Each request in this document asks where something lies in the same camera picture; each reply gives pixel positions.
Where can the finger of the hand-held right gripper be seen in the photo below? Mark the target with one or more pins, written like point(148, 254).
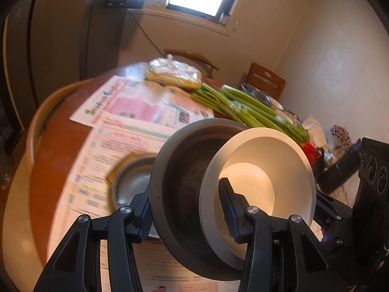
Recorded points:
point(331, 210)

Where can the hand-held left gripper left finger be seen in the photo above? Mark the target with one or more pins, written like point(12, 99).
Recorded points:
point(146, 219)

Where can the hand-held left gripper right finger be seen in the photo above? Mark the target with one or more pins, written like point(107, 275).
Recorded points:
point(228, 206)

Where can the shallow steel plate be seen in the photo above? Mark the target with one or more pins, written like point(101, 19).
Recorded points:
point(130, 185)

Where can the large steel bowl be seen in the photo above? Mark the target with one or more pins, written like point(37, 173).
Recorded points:
point(182, 188)

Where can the white bowl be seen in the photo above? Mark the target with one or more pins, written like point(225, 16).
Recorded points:
point(258, 158)

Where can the black thermos flask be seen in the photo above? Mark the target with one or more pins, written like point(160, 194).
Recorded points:
point(340, 167)

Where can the red tissue box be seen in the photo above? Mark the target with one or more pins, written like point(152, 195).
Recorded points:
point(310, 149)

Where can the large printed newspaper sheet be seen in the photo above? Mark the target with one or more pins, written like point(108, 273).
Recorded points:
point(97, 152)

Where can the plastic-wrapped celery bunch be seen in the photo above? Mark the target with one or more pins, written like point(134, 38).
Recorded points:
point(261, 109)

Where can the pink printed newspaper sheet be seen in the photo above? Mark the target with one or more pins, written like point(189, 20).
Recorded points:
point(133, 103)

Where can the small steel bowl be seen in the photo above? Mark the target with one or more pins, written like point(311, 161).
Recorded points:
point(255, 92)

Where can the wooden chair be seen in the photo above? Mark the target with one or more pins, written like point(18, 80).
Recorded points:
point(264, 76)
point(194, 56)

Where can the plastic bag of yellow noodles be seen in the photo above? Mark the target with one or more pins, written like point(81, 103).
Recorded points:
point(173, 73)

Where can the wooden chair back centre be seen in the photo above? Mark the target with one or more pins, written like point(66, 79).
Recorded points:
point(194, 56)

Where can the small jar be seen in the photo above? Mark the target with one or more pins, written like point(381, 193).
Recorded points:
point(224, 18)

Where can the grey refrigerator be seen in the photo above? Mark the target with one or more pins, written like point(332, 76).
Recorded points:
point(45, 51)

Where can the black electronic box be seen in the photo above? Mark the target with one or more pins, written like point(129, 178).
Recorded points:
point(121, 0)

